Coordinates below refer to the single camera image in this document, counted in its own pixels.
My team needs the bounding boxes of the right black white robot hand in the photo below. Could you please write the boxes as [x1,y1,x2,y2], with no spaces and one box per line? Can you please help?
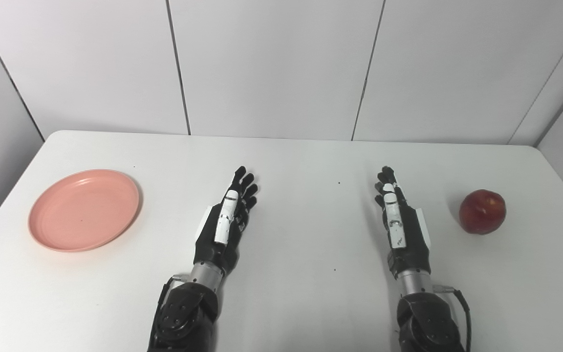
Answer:
[374,166,432,280]

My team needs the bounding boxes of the red apple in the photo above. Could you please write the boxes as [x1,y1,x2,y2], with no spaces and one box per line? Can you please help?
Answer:
[459,189,507,235]

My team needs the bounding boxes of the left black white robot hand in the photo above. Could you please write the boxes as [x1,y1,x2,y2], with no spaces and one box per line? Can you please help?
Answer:
[194,166,259,278]

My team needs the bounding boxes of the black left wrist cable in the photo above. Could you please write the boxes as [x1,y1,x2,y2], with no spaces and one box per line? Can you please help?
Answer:
[156,275,187,313]

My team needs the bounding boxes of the pink round plate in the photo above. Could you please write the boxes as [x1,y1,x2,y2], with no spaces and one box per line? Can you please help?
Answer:
[28,169,141,253]

